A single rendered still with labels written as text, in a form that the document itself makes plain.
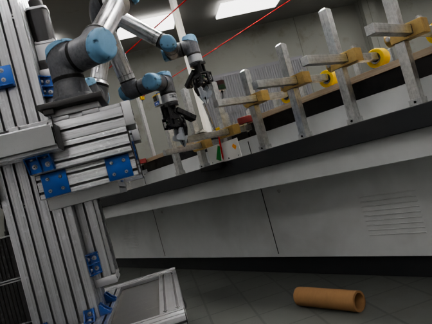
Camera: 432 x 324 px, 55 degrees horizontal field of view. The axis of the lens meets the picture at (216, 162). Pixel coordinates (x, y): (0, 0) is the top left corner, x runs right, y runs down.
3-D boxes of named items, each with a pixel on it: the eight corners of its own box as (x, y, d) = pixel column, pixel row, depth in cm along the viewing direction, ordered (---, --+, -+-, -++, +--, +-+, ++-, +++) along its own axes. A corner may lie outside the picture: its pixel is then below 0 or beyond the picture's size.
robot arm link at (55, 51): (67, 85, 162) (58, 52, 163) (94, 74, 157) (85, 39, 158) (44, 82, 151) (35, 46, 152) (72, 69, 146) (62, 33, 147)
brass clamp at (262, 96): (262, 100, 192) (259, 90, 192) (243, 108, 202) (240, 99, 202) (271, 99, 196) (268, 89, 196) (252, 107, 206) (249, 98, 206)
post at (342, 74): (358, 126, 159) (324, 6, 160) (350, 128, 161) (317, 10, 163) (362, 125, 161) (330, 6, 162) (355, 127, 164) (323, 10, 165)
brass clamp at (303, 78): (304, 82, 172) (300, 71, 172) (280, 92, 183) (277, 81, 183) (313, 81, 176) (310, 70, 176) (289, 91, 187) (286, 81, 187)
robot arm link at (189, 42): (180, 41, 220) (196, 36, 219) (186, 60, 219) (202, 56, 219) (178, 36, 212) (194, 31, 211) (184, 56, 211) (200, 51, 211)
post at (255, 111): (270, 165, 197) (243, 68, 199) (265, 166, 200) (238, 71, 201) (275, 164, 200) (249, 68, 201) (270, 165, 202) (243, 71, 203)
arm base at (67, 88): (49, 105, 146) (42, 78, 146) (59, 112, 161) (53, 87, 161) (92, 94, 148) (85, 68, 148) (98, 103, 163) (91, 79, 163)
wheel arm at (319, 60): (309, 63, 140) (306, 53, 141) (301, 67, 143) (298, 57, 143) (383, 58, 172) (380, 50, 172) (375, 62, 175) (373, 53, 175)
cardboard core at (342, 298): (350, 295, 156) (291, 290, 180) (356, 315, 156) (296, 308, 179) (362, 287, 161) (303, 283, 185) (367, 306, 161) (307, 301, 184)
